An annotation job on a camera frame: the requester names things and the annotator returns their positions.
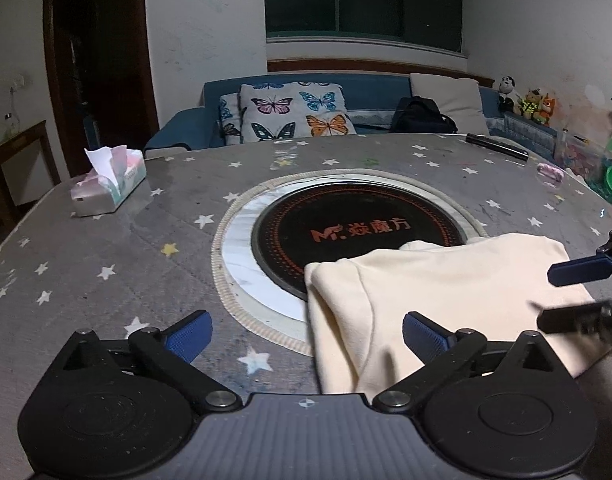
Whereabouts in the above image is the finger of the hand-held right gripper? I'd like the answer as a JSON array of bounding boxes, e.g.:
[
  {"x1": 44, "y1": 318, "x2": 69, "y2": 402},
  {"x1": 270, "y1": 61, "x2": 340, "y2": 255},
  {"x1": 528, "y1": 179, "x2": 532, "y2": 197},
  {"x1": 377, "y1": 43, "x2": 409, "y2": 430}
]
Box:
[
  {"x1": 536, "y1": 300, "x2": 612, "y2": 367},
  {"x1": 547, "y1": 227, "x2": 612, "y2": 287}
]

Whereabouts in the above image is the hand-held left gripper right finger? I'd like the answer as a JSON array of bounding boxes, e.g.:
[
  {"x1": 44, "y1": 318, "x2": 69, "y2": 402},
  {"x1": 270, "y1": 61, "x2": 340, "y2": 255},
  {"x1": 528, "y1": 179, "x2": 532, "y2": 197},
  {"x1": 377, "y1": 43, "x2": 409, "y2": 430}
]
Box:
[{"x1": 373, "y1": 311, "x2": 562, "y2": 413}]

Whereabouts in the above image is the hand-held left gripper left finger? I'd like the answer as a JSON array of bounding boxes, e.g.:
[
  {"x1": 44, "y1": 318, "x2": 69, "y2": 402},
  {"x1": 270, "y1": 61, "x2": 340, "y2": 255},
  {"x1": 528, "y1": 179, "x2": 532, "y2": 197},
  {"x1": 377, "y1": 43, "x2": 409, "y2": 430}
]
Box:
[{"x1": 61, "y1": 309, "x2": 239, "y2": 415}]

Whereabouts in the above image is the cream garment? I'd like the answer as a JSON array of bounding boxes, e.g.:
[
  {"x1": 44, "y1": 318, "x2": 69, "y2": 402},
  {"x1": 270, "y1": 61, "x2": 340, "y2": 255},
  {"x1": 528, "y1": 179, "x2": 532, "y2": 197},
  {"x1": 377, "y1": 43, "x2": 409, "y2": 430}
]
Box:
[{"x1": 304, "y1": 232, "x2": 612, "y2": 394}]

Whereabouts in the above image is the grey star-print tablecloth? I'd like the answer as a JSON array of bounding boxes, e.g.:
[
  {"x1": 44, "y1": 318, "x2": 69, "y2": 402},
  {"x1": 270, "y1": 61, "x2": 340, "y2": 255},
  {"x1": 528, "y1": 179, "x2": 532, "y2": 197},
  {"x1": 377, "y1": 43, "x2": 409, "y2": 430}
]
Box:
[{"x1": 0, "y1": 132, "x2": 612, "y2": 480}]

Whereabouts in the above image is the clear box of toys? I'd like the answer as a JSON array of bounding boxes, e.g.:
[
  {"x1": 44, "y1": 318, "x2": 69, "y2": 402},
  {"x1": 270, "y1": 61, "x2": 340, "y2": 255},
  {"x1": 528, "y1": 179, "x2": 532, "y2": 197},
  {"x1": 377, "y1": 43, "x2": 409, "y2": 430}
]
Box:
[{"x1": 556, "y1": 129, "x2": 612, "y2": 181}]

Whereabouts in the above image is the round black induction cooktop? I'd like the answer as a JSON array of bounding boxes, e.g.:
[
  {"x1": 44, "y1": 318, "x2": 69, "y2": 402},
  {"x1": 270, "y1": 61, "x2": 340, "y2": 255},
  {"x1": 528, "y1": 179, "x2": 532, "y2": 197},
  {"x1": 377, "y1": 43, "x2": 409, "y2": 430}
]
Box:
[{"x1": 250, "y1": 188, "x2": 467, "y2": 303}]

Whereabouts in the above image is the black remote control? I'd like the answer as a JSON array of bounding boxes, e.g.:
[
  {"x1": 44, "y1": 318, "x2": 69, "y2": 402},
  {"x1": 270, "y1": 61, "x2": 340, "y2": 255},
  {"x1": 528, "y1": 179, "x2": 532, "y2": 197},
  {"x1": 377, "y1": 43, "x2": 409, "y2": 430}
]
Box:
[{"x1": 466, "y1": 132, "x2": 530, "y2": 162}]

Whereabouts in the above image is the orange plush toy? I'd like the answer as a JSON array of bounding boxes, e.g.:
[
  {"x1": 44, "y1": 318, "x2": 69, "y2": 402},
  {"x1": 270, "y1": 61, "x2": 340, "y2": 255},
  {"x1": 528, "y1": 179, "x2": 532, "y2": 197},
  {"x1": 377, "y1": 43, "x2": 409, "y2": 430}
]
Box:
[{"x1": 536, "y1": 93, "x2": 557, "y2": 128}]

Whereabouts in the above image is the tissue box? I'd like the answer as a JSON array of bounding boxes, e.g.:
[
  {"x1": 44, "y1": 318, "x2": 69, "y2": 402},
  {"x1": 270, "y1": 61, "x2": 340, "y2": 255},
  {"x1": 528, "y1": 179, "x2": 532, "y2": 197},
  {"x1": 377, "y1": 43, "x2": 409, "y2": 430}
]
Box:
[{"x1": 69, "y1": 145, "x2": 148, "y2": 218}]

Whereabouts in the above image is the yellow plush toy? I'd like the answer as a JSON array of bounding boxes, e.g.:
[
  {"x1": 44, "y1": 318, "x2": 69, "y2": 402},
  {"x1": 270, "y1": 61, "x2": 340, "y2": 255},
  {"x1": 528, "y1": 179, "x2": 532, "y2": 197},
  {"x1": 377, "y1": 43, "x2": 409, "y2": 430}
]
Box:
[{"x1": 518, "y1": 88, "x2": 544, "y2": 122}]

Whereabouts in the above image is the panda plush toy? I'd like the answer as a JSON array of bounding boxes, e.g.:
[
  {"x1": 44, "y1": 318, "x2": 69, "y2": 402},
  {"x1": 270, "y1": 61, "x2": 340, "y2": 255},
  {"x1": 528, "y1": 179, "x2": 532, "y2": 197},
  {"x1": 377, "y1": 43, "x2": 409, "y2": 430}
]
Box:
[{"x1": 496, "y1": 75, "x2": 522, "y2": 114}]

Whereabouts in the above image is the beige cushion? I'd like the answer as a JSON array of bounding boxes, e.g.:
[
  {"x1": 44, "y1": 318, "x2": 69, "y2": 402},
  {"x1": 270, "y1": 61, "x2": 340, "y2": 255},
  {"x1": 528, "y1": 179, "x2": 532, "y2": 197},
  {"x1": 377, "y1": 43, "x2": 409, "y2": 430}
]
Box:
[{"x1": 410, "y1": 72, "x2": 490, "y2": 136}]

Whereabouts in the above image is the butterfly print pillow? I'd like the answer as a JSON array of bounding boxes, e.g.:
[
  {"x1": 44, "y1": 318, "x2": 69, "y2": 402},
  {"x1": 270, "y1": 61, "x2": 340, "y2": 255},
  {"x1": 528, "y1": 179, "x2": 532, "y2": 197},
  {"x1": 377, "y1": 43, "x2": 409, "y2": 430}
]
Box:
[
  {"x1": 219, "y1": 93, "x2": 243, "y2": 147},
  {"x1": 237, "y1": 81, "x2": 357, "y2": 144}
]

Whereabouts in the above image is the black backpack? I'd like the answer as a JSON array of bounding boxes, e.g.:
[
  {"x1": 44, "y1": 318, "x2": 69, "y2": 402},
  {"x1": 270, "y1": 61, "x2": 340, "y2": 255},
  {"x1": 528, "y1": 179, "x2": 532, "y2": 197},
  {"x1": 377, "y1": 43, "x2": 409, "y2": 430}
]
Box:
[{"x1": 389, "y1": 95, "x2": 459, "y2": 134}]

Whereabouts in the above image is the blue sofa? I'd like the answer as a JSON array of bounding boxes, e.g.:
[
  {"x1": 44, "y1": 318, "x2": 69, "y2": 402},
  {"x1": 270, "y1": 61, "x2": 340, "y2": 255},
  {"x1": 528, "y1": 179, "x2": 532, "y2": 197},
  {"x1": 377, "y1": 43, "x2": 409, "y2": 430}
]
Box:
[{"x1": 144, "y1": 73, "x2": 559, "y2": 157}]

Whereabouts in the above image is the dark wooden door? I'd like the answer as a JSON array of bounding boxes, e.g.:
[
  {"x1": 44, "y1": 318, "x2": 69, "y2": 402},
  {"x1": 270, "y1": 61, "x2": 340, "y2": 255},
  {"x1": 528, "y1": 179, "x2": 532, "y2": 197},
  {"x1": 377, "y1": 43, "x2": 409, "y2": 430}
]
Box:
[{"x1": 42, "y1": 0, "x2": 161, "y2": 178}]

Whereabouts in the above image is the dark window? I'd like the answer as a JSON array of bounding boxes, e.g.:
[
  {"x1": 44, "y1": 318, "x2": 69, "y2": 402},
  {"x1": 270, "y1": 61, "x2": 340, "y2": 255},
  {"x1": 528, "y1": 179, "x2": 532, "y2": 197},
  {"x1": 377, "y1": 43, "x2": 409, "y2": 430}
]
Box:
[{"x1": 263, "y1": 0, "x2": 462, "y2": 54}]

